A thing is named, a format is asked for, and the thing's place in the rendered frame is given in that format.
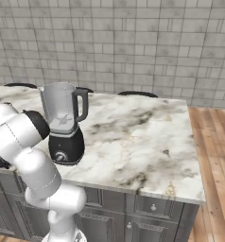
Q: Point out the grey kitchen island cabinet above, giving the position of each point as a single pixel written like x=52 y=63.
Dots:
x=116 y=201

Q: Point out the black round stool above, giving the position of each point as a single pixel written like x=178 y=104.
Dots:
x=86 y=90
x=137 y=93
x=20 y=85

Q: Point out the grey cupboard door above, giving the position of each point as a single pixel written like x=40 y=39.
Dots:
x=31 y=217
x=152 y=231
x=100 y=225
x=1 y=208

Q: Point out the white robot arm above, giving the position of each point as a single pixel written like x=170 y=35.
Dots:
x=35 y=170

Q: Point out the grey drawer front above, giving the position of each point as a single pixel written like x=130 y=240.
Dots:
x=168 y=206
x=94 y=197

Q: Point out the black blender with clear jar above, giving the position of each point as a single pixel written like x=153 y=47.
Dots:
x=66 y=146

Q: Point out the silver cupboard door knob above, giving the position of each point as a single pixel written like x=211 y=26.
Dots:
x=129 y=225

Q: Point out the silver drawer knob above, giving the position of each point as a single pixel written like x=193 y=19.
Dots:
x=153 y=207

